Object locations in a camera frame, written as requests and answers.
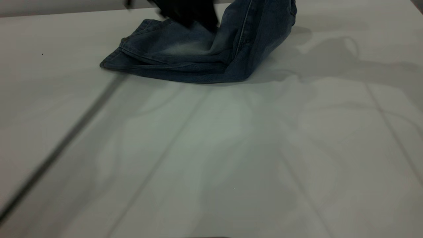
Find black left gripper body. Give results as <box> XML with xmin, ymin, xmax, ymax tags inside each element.
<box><xmin>147</xmin><ymin>0</ymin><xmax>217</xmax><ymax>17</ymax></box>

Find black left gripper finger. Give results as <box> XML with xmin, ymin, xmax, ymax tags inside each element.
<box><xmin>184</xmin><ymin>15</ymin><xmax>219</xmax><ymax>32</ymax></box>

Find blue denim printed shorts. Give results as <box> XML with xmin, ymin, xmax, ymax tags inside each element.
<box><xmin>99</xmin><ymin>0</ymin><xmax>297</xmax><ymax>84</ymax></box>

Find thin black cable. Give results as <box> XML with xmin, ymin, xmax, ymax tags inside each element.
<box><xmin>0</xmin><ymin>73</ymin><xmax>130</xmax><ymax>226</ymax></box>

